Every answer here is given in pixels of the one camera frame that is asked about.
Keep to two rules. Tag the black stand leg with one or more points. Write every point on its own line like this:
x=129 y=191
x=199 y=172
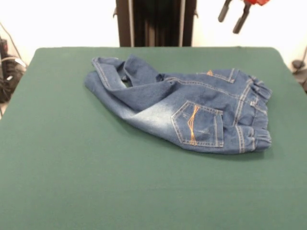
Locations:
x=297 y=64

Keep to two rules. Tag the dark green table cloth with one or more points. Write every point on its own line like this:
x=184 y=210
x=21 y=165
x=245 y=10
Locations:
x=72 y=155

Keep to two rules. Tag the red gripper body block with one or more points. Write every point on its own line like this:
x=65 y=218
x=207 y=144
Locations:
x=257 y=2

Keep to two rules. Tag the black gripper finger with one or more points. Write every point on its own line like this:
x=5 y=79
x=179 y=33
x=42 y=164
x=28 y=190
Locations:
x=242 y=21
x=224 y=12

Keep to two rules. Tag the blue denim jeans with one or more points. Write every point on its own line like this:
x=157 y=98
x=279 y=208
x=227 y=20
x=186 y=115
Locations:
x=192 y=112

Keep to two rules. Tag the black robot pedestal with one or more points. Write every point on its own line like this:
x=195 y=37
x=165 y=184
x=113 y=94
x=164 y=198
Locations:
x=156 y=24

